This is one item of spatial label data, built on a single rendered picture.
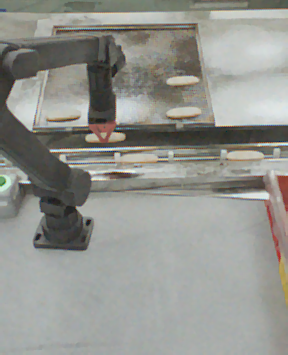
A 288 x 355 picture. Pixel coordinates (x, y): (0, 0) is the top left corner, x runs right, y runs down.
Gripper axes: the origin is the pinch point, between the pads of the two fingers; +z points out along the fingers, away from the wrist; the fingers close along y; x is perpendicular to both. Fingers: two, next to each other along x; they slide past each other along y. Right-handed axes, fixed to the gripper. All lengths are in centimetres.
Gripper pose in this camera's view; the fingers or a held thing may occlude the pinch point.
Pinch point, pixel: (104, 135)
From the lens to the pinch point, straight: 120.1
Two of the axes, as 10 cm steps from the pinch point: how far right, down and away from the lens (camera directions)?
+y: -0.5, -5.7, 8.2
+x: -10.0, 0.3, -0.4
